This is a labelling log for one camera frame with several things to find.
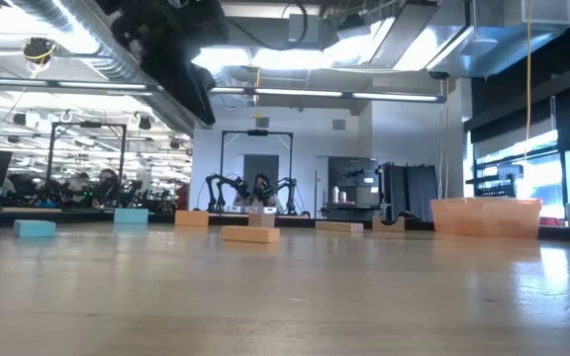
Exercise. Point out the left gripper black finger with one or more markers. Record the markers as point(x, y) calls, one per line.
point(176, 84)
point(198, 81)

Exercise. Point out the orange thick block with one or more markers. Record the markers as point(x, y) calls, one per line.
point(192, 218)

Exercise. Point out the teal thick block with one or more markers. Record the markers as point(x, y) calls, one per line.
point(131, 216)

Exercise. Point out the wooden thick block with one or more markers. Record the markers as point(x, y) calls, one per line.
point(261, 219)

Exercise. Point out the wooden plank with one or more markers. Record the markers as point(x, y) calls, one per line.
point(339, 226)

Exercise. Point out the wooden arch block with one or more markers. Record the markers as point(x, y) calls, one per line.
point(381, 226)

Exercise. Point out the background black robot arm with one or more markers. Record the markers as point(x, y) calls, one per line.
point(291, 195)
point(213, 190)

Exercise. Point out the grey door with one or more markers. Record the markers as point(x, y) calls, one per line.
point(260, 163)

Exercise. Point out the long ceiling light bar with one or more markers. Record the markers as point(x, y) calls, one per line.
point(305, 92)

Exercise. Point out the grey ceiling box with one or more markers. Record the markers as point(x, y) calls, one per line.
point(305, 32)

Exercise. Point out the person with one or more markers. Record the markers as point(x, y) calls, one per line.
point(260, 195)
point(108, 185)
point(81, 185)

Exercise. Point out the small white box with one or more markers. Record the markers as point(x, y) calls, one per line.
point(270, 210)

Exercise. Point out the white bottle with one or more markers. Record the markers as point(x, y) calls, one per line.
point(343, 197)
point(336, 194)

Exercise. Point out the dark cabinet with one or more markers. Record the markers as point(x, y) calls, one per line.
point(359, 173)

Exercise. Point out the dark curtain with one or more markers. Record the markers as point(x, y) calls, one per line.
point(413, 190)

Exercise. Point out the black rounded object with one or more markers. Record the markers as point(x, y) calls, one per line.
point(412, 216)

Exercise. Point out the orange plastic bin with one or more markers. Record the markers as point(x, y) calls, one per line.
point(485, 220)

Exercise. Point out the silver spiral air duct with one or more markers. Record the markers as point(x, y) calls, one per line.
point(122, 64)

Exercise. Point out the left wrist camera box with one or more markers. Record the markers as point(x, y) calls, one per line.
point(208, 22)

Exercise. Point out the grey wall vent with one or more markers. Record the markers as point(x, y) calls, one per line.
point(262, 122)
point(339, 124)

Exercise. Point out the black gantry frame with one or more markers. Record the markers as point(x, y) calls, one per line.
point(222, 168)
point(50, 158)

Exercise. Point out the black table frame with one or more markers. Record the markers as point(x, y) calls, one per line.
point(92, 217)

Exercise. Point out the black ceiling camera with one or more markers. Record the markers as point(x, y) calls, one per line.
point(438, 75)

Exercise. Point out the large metal air duct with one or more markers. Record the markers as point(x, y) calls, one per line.
point(503, 39)

